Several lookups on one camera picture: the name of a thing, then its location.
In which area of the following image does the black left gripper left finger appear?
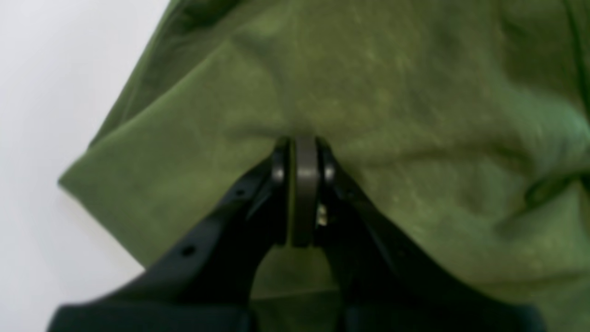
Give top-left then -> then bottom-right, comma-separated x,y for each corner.
49,138 -> 290,332

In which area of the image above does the olive green T-shirt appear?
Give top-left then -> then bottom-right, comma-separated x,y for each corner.
59,0 -> 590,332

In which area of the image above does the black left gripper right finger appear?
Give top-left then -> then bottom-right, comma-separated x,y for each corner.
316,138 -> 547,332

